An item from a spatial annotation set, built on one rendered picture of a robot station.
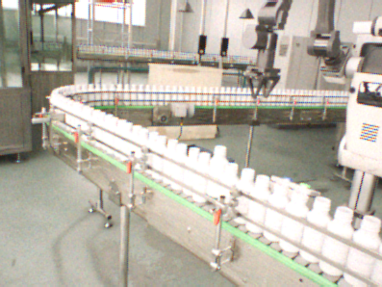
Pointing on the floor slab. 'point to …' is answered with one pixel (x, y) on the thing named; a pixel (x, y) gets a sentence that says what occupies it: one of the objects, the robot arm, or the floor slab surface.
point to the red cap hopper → (110, 31)
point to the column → (175, 26)
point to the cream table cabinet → (164, 73)
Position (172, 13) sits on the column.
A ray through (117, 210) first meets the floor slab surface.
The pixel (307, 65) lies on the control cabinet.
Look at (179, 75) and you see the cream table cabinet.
